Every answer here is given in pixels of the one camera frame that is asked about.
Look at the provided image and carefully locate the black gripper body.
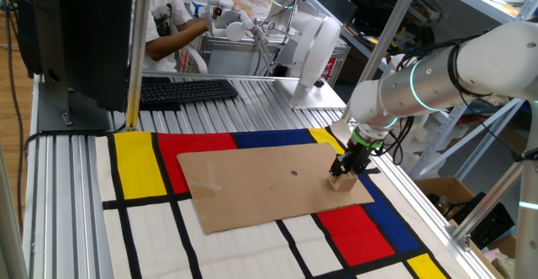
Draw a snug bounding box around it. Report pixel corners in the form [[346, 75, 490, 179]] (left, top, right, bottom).
[[339, 141, 377, 174]]

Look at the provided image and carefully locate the light wooden cube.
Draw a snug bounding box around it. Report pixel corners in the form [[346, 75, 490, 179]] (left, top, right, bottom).
[[327, 171, 359, 192]]

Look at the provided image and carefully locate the bare person forearm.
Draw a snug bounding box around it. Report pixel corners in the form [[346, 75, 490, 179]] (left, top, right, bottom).
[[144, 17, 210, 61]]

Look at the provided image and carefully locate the colour block patterned cloth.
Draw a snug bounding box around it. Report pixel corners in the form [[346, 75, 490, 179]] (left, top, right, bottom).
[[95, 127, 455, 279]]

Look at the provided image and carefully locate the open cardboard box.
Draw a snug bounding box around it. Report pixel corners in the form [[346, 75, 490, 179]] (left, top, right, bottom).
[[414, 176, 477, 222]]

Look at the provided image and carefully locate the brown cardboard sheet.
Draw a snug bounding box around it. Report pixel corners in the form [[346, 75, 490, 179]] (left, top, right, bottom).
[[176, 142, 376, 235]]

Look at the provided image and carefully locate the grey metal shelf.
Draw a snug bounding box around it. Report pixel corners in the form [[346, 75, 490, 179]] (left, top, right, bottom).
[[394, 0, 538, 183]]

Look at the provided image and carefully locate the black equipment case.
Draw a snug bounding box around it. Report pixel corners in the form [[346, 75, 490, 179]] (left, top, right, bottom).
[[309, 0, 390, 36]]

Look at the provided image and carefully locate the black keyboard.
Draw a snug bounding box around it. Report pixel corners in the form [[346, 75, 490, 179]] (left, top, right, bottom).
[[138, 76, 240, 113]]

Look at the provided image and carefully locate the white plastic chair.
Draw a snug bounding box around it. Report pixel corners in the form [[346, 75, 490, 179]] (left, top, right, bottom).
[[178, 45, 209, 75]]

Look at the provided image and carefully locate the person in white shirt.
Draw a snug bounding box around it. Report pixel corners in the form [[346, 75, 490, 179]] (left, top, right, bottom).
[[141, 0, 211, 74]]

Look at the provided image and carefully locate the black computer monitor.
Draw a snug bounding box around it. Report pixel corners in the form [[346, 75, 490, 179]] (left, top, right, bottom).
[[14, 0, 136, 135]]

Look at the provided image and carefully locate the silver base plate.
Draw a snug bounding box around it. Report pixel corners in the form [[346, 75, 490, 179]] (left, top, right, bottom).
[[272, 76, 348, 112]]

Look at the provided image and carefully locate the aluminium strut with bracket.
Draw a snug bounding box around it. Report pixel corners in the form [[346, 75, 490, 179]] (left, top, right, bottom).
[[445, 161, 525, 251], [342, 0, 425, 123]]

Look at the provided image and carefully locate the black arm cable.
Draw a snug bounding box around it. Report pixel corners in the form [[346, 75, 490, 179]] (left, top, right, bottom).
[[380, 30, 538, 166]]

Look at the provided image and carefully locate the yellowish aluminium post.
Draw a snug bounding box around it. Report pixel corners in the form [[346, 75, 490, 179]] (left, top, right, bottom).
[[124, 0, 154, 132]]

